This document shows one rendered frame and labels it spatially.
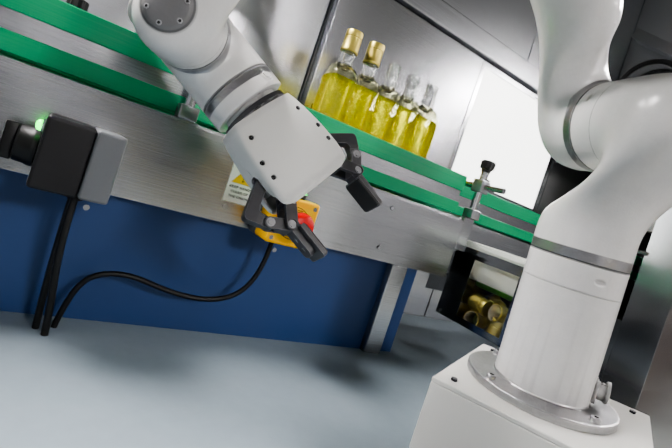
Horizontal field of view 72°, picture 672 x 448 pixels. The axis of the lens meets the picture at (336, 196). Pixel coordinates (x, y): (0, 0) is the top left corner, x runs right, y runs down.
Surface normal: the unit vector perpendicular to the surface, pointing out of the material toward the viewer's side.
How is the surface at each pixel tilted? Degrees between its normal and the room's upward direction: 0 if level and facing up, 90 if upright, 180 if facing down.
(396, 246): 90
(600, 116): 100
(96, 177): 90
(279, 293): 90
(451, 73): 90
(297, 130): 61
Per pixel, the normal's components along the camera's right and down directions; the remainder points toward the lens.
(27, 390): 0.32, -0.95
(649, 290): -0.80, -0.26
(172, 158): 0.51, 0.18
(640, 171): -0.26, 0.61
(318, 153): 0.53, -0.24
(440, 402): -0.51, -0.16
